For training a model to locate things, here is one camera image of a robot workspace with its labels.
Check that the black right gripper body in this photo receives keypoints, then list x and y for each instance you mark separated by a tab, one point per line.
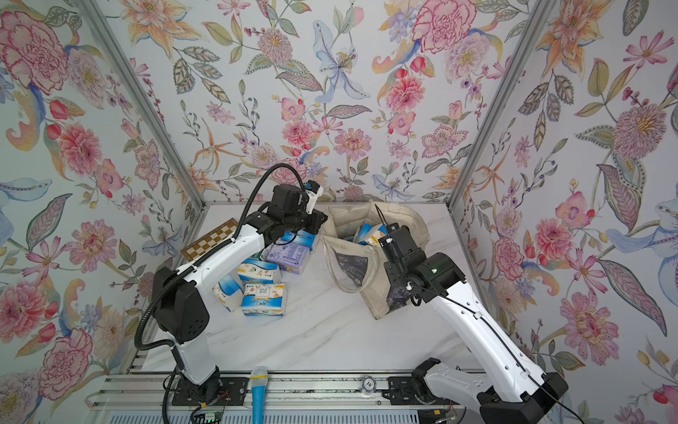
396	276

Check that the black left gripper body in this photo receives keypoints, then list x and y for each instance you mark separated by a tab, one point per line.
299	220

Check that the blue tissue pack front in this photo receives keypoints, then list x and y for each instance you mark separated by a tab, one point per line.
369	235

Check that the beige canvas tote bag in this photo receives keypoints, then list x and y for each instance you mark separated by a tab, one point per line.
357	269

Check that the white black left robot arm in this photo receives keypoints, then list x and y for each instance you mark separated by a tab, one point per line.
183	298

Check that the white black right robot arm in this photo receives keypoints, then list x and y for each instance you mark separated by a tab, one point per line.
512	388

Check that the purple tissue pack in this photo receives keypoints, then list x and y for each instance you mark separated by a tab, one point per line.
290	258

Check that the wooden chessboard box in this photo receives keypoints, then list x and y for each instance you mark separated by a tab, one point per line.
209	240

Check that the blue white tissue pack left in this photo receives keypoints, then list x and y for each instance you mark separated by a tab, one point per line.
252	271

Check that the orange white tissue pack middle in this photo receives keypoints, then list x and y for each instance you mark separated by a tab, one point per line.
264	299

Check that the silver round knob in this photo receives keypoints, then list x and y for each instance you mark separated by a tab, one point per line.
368	385

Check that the blue microphone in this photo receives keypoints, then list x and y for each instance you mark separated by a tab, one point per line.
258	384

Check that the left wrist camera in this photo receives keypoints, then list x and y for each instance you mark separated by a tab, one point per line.
314	191

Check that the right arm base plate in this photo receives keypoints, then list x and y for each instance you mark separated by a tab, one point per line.
400	392

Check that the aluminium front rail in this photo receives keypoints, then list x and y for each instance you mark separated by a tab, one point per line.
294	390

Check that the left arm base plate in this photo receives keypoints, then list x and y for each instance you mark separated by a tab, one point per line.
228	391

